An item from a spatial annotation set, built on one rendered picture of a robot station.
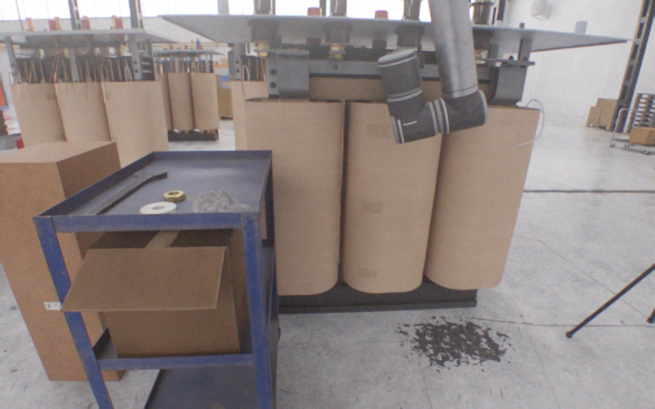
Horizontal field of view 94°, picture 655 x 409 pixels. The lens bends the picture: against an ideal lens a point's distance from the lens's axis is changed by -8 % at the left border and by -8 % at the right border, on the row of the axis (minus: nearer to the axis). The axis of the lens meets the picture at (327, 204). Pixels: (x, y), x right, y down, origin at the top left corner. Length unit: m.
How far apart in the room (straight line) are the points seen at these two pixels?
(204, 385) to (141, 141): 2.42
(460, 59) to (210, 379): 1.34
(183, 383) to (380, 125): 1.22
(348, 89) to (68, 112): 2.68
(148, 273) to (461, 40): 0.92
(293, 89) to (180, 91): 5.83
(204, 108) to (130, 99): 3.77
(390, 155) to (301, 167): 0.37
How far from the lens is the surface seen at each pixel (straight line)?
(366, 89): 1.46
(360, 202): 1.45
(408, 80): 0.99
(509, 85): 1.58
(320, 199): 1.39
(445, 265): 1.72
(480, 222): 1.64
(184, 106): 7.10
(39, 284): 1.54
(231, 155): 1.27
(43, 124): 3.77
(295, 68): 1.34
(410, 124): 1.02
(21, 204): 1.41
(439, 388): 1.57
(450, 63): 1.00
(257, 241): 0.68
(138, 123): 3.33
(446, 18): 0.98
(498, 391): 1.65
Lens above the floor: 1.15
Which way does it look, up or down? 21 degrees down
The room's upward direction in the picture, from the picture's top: 1 degrees clockwise
